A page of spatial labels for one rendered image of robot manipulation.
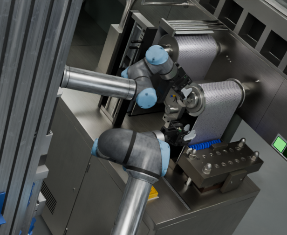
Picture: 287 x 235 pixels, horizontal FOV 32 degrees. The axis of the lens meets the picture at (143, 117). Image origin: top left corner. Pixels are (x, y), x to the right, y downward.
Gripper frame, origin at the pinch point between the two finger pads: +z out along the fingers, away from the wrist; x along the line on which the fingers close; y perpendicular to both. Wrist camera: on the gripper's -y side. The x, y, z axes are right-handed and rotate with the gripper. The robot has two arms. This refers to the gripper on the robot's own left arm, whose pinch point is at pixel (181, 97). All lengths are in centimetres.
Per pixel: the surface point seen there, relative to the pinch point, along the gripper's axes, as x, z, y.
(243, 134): 80, 233, 31
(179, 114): -1.2, 6.7, -5.6
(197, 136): -8.4, 19.9, -5.9
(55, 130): 51, 20, -59
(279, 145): -31.9, 32.8, 18.5
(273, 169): 34, 227, 27
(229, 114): -8.3, 24.0, 11.9
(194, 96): -3.5, 0.3, 4.0
